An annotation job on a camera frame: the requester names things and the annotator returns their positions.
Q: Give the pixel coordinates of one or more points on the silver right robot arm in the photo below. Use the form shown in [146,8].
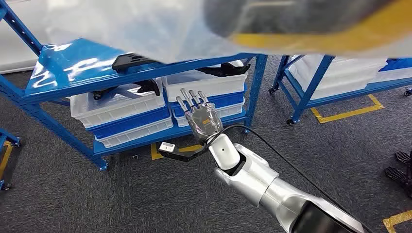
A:
[257,180]

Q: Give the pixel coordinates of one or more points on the pale wrist camera on bracket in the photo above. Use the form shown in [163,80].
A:
[167,147]

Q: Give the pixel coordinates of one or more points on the white plastic crate stack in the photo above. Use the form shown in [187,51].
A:
[338,77]

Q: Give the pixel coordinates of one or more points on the yellow floor tape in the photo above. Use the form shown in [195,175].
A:
[347,113]
[5,159]
[156,154]

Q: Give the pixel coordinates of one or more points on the black ribbed object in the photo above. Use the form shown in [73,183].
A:
[404,157]
[399,178]

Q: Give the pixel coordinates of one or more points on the black plastic plate frame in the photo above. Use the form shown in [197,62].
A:
[128,61]

